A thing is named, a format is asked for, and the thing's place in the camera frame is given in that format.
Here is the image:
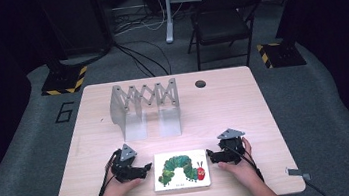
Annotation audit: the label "hazard-striped black stand base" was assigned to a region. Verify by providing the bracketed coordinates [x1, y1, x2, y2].
[38, 64, 91, 98]
[255, 38, 307, 72]

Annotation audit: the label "white desk leg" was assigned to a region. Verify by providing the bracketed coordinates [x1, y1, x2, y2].
[160, 0, 178, 45]

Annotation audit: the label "black floor cables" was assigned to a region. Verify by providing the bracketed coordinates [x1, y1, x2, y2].
[112, 35, 174, 83]

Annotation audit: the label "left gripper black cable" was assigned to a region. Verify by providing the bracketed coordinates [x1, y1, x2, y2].
[90, 149, 126, 196]

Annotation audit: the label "white caterpillar picture book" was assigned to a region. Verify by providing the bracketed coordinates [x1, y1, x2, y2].
[149, 146, 213, 196]

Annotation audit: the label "white floor cables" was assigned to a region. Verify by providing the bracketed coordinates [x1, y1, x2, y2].
[109, 0, 188, 37]

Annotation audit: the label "black bracket cable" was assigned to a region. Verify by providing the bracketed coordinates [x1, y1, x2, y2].
[302, 176, 333, 196]

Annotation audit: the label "person's right hand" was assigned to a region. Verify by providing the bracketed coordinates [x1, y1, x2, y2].
[214, 136, 262, 191]

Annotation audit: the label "black folding chair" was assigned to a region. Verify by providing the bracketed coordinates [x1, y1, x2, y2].
[181, 0, 272, 75]

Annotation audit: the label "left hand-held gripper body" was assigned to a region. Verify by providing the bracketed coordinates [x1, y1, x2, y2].
[107, 141, 147, 184]

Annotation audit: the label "grey metal table bracket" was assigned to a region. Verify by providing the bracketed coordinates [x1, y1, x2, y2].
[284, 164, 313, 185]

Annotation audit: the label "dark cabinet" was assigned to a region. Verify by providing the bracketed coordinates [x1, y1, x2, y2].
[37, 0, 114, 62]

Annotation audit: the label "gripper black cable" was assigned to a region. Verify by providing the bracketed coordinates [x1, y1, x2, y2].
[224, 140, 265, 187]
[90, 149, 126, 196]

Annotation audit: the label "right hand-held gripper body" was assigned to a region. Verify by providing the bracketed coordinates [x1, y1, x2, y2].
[215, 126, 250, 168]

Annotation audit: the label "person's left hand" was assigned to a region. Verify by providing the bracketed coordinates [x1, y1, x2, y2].
[102, 165, 145, 196]

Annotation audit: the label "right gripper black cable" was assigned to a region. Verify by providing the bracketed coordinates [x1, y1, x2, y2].
[224, 140, 265, 187]

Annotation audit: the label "expandable metal book rack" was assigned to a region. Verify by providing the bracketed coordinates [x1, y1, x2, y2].
[107, 77, 185, 145]

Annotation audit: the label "black table cable grommet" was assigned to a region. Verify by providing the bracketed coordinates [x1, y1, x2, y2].
[193, 78, 207, 89]

